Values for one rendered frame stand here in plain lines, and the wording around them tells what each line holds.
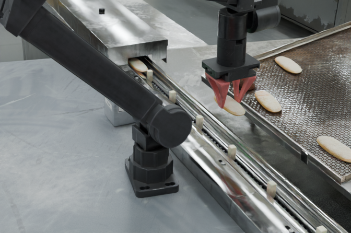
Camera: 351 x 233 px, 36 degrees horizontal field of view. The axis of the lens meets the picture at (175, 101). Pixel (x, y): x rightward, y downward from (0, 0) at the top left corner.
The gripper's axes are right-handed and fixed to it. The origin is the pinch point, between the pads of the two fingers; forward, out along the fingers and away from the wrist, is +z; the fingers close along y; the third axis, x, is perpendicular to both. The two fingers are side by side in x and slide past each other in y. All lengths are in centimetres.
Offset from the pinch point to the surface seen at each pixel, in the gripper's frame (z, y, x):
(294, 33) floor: 105, 212, 243
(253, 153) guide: 8.5, 1.2, -8.0
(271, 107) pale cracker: 4.8, 11.8, 1.1
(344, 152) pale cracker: 4.5, 13.2, -20.7
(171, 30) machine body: 14, 24, 77
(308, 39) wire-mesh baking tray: 1.7, 39.6, 23.6
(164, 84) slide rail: 9.7, -0.4, 31.1
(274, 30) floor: 104, 201, 254
